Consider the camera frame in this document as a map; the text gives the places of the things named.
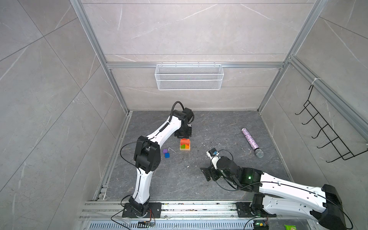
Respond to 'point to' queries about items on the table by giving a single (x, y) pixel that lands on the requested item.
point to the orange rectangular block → (184, 141)
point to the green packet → (290, 227)
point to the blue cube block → (167, 155)
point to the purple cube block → (165, 151)
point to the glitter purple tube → (258, 152)
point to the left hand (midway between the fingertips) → (186, 134)
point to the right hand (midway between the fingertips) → (207, 163)
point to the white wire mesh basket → (189, 77)
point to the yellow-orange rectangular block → (187, 146)
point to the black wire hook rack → (323, 126)
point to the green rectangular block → (183, 146)
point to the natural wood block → (185, 149)
